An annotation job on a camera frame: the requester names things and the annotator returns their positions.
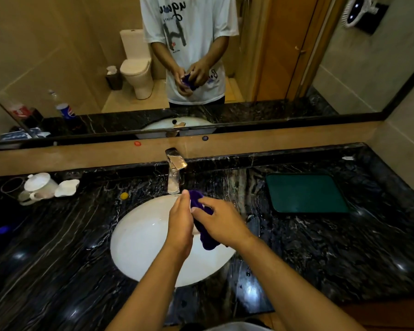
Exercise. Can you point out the person's left forearm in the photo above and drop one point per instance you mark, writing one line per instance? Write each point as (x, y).
(151, 293)

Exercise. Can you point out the person's left hand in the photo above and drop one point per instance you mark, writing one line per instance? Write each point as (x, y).
(179, 227)

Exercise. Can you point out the white ceramic saucer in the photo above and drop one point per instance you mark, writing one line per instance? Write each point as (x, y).
(67, 188)

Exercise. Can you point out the purple cloth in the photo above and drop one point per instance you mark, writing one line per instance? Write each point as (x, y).
(204, 239)

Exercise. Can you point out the person's white shirt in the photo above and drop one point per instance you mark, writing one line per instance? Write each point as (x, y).
(238, 327)

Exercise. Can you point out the white oval sink basin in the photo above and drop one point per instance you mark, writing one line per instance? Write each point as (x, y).
(141, 237)

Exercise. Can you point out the white lidded ceramic cup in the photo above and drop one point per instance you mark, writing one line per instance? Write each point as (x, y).
(39, 187)

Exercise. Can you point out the yellow bottle cap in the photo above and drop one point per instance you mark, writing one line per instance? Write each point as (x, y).
(124, 196)

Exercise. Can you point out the small white paper scrap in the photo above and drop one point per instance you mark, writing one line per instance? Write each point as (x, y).
(348, 158)

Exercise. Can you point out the green rectangular tray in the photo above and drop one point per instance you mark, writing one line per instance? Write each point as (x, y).
(307, 193)

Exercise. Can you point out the chrome faucet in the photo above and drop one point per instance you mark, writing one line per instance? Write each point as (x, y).
(174, 172)

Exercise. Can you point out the person's right forearm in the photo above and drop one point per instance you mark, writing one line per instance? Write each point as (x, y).
(289, 286)

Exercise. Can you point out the person's left thumb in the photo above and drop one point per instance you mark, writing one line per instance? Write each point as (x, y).
(185, 201)

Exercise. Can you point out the person's right hand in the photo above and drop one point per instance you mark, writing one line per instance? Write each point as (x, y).
(224, 224)

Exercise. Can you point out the large wall mirror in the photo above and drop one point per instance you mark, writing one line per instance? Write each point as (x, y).
(72, 48)

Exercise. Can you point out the person's right thumb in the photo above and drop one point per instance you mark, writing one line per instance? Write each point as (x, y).
(200, 215)

